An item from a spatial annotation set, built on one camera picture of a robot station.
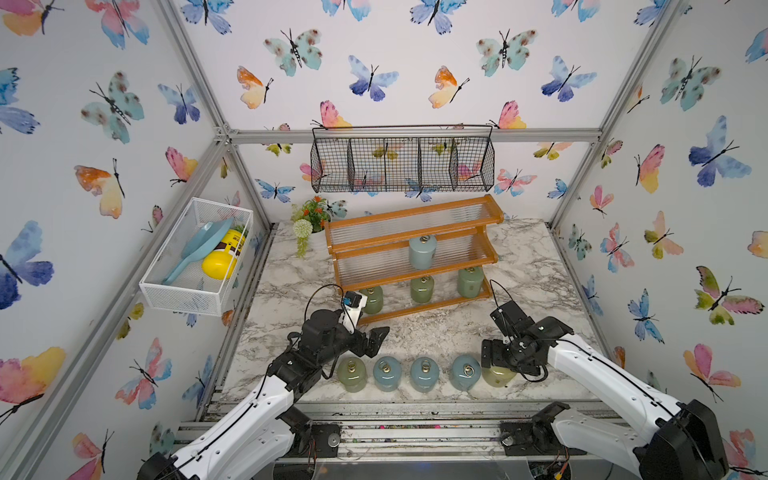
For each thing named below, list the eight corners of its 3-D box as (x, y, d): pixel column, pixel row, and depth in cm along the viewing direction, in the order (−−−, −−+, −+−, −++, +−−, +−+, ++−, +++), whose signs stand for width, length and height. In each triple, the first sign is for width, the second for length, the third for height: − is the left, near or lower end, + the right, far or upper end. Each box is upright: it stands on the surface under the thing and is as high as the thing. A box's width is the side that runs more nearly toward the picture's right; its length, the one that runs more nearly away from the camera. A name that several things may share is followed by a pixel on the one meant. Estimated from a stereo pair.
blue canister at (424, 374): (410, 393, 83) (411, 383, 76) (410, 367, 88) (411, 356, 81) (437, 393, 83) (440, 383, 76) (435, 367, 88) (438, 356, 81)
